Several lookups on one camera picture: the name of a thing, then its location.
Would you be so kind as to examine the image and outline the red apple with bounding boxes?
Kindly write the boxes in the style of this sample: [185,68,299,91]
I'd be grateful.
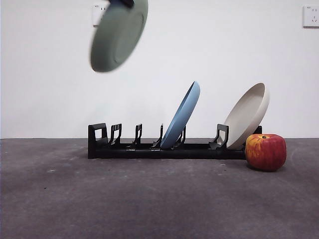
[245,133,287,172]

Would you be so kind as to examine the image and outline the green plate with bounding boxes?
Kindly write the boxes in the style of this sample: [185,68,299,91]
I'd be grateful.
[89,0,149,73]

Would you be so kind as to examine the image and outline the black plate rack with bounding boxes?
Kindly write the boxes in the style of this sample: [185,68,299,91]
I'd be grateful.
[87,122,263,160]

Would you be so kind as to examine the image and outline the white wall socket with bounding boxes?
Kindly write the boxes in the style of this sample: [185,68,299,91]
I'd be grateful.
[303,5,319,28]
[91,4,110,27]

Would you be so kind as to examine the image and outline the blue plate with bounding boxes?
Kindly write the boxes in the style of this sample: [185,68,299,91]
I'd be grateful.
[160,81,201,149]

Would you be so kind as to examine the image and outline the cream plate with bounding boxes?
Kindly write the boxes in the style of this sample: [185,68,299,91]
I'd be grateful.
[223,83,271,150]

